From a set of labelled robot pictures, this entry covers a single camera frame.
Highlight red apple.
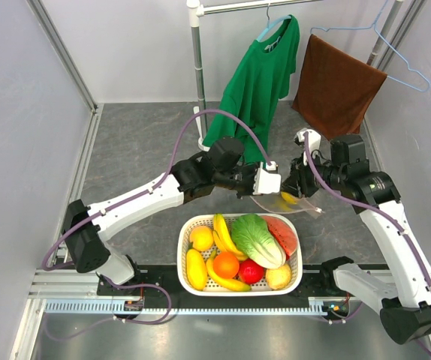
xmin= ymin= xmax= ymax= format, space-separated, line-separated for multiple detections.
xmin=238 ymin=259 xmax=265 ymax=285

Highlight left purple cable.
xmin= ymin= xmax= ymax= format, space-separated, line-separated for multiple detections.
xmin=41 ymin=108 xmax=276 ymax=272

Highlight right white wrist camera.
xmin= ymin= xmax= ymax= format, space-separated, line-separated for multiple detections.
xmin=294 ymin=128 xmax=321 ymax=165

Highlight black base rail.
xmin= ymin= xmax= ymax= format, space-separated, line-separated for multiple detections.
xmin=97 ymin=264 xmax=393 ymax=308

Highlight green t-shirt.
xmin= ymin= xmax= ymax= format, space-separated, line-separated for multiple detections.
xmin=219 ymin=15 xmax=300 ymax=152

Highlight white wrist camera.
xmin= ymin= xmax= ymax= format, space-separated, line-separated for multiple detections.
xmin=294 ymin=128 xmax=321 ymax=165
xmin=252 ymin=161 xmax=282 ymax=196

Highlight white perforated basket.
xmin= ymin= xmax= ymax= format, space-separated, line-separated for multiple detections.
xmin=177 ymin=214 xmax=303 ymax=297

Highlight clear dotted zip bag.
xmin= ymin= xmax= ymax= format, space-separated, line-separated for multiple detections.
xmin=251 ymin=192 xmax=323 ymax=218

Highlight teal clothes hanger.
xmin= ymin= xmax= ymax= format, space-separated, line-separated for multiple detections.
xmin=256 ymin=1 xmax=293 ymax=43

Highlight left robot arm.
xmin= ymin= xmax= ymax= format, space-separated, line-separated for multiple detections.
xmin=62 ymin=137 xmax=261 ymax=295

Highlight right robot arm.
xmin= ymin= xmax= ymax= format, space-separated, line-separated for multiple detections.
xmin=281 ymin=129 xmax=431 ymax=344

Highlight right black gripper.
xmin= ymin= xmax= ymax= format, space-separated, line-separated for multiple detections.
xmin=279 ymin=150 xmax=346 ymax=199

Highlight yellow banana bunch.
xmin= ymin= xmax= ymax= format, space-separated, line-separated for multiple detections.
xmin=212 ymin=214 xmax=248 ymax=261

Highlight brown towel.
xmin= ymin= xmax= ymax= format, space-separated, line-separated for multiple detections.
xmin=292 ymin=34 xmax=387 ymax=140

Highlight white slotted cable duct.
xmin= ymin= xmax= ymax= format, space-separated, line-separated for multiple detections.
xmin=44 ymin=299 xmax=327 ymax=317

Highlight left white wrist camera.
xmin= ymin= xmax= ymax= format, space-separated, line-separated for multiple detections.
xmin=252 ymin=161 xmax=282 ymax=196

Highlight green plastic cabbage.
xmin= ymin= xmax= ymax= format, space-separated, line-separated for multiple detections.
xmin=231 ymin=214 xmax=286 ymax=269

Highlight watermelon slice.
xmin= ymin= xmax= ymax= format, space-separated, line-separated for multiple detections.
xmin=262 ymin=215 xmax=298 ymax=260

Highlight orange fruit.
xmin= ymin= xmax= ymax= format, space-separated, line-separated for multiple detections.
xmin=213 ymin=252 xmax=240 ymax=279

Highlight white clothes rack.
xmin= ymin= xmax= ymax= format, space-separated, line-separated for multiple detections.
xmin=185 ymin=0 xmax=404 ymax=152

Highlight yellow peach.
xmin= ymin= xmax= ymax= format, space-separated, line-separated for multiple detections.
xmin=189 ymin=226 xmax=214 ymax=252

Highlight blue wire hanger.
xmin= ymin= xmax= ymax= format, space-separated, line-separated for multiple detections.
xmin=310 ymin=1 xmax=431 ymax=93

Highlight single yellow banana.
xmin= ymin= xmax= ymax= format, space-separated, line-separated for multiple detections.
xmin=206 ymin=250 xmax=251 ymax=292

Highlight yellow mango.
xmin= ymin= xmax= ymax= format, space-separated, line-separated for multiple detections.
xmin=185 ymin=248 xmax=208 ymax=291

